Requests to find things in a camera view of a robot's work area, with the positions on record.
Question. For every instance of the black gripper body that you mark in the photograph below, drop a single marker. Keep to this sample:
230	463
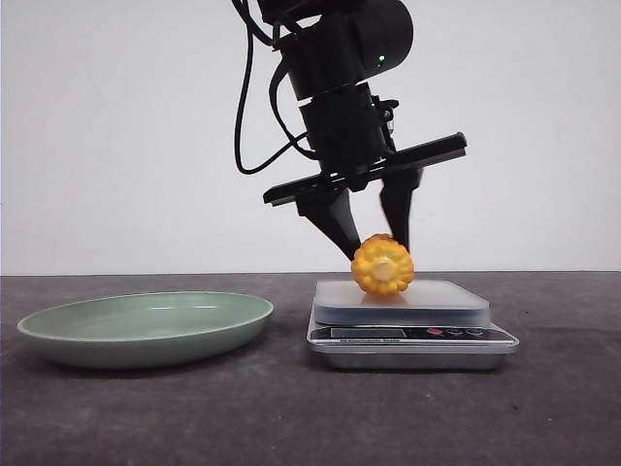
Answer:
350	135

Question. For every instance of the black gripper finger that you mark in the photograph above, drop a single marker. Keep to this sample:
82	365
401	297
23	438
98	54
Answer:
329	211
395	199

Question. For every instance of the yellow corn cob piece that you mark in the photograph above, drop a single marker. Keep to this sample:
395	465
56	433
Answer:
382	266

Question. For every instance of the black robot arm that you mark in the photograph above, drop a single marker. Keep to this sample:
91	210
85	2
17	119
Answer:
333	47

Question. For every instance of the silver digital kitchen scale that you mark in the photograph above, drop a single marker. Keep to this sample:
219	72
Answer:
432	325

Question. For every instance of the pale green oval plate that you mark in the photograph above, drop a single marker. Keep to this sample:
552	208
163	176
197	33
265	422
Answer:
145	330

